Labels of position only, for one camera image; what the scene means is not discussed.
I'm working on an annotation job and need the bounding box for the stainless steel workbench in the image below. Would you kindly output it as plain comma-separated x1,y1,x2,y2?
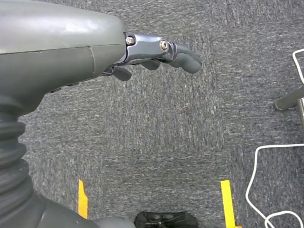
275,85,304,128

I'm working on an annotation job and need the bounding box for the black robot left foot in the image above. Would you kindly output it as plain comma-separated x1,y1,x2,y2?
134,211,199,228

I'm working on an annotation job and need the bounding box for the yellow floor tape outline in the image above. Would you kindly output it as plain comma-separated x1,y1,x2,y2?
78,179,243,228

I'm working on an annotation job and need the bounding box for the white floor cable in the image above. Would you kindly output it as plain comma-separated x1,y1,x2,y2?
245,48,304,228

